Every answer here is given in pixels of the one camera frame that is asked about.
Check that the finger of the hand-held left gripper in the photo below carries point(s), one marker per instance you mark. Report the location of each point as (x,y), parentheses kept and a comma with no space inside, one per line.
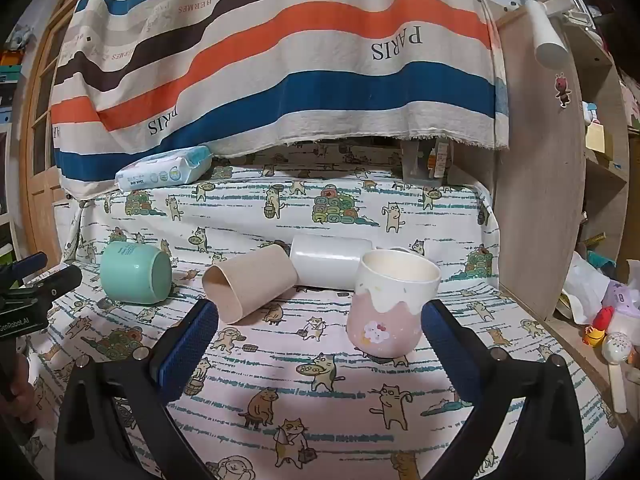
(55,284)
(31,263)

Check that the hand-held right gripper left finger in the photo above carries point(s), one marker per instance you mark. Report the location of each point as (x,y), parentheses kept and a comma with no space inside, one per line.
(186,347)

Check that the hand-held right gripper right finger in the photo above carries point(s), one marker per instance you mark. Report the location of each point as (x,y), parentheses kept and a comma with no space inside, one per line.
(449,349)

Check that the pink cup with white glaze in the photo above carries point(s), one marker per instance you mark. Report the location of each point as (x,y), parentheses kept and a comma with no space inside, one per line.
(390,305)

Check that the mint green cup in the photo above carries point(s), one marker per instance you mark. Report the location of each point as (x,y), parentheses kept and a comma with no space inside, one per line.
(134,272)

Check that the beige cup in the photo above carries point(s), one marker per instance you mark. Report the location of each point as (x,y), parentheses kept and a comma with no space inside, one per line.
(249,285)

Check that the person's left hand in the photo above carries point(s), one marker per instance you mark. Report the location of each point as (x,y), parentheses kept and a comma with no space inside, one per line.
(18,383)

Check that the wooden door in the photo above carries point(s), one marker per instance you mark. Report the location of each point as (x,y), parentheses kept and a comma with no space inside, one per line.
(42,150)

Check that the cat printed blanket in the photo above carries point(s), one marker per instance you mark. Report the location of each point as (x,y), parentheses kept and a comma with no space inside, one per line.
(330,410)

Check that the white plastic bag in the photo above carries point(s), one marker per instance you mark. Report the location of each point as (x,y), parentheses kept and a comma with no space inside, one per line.
(585,287)

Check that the red and yellow toy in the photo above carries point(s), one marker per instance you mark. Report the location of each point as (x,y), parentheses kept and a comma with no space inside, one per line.
(597,327)

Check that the wet wipes pack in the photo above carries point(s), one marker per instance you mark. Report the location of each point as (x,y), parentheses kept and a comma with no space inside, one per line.
(162,169)

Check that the white perforated toy rattle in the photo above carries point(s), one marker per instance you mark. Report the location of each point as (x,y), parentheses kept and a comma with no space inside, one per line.
(618,360)

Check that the purple toy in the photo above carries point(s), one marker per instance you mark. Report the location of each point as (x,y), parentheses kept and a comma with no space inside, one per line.
(623,296)

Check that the white bottle with orange label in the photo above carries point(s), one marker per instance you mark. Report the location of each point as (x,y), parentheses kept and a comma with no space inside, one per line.
(440,159)

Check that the wooden shelf unit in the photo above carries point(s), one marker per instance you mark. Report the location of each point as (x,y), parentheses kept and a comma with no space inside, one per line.
(550,185)

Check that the yellow paper box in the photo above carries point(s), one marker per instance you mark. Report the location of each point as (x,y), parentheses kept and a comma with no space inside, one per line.
(598,136)

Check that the cartoon bear sticker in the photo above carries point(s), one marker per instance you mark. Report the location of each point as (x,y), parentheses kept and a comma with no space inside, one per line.
(562,90)

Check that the striped cloth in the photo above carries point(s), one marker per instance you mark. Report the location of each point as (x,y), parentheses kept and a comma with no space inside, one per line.
(280,55)

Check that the white handheld vacuum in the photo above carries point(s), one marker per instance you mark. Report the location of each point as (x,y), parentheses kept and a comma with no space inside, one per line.
(547,20)

